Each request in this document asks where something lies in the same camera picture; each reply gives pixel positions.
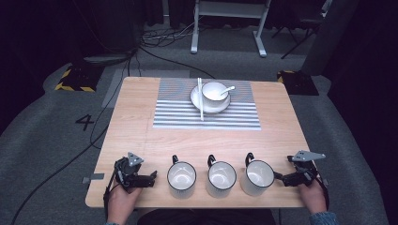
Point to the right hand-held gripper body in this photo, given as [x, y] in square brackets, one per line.
[305, 170]

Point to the black yellow striped floor base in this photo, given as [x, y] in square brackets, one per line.
[78, 79]
[297, 82]

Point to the white desk frame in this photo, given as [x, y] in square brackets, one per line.
[231, 9]

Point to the white mug black rim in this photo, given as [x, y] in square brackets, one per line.
[181, 179]
[258, 176]
[221, 178]

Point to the black tripod stand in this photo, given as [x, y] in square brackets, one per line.
[300, 34]

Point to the white bowl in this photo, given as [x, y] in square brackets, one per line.
[212, 92]

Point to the person's left hand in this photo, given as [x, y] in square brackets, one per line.
[123, 200]

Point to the flat grey stand base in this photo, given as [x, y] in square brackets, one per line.
[108, 58]

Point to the white spoon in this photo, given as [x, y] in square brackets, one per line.
[227, 90]

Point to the grey tape strip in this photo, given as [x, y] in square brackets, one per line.
[94, 177]

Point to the person's dark clothing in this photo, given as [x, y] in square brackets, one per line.
[206, 217]

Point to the grey upright panel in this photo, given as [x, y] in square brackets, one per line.
[331, 34]

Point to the person's right hand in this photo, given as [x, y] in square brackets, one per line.
[313, 197]

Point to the white chopstick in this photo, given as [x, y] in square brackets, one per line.
[199, 93]
[202, 108]

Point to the grey striped placemat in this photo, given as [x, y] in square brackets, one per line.
[175, 112]

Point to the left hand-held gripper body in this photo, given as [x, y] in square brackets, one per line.
[126, 172]

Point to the white plate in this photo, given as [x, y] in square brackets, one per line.
[216, 108]

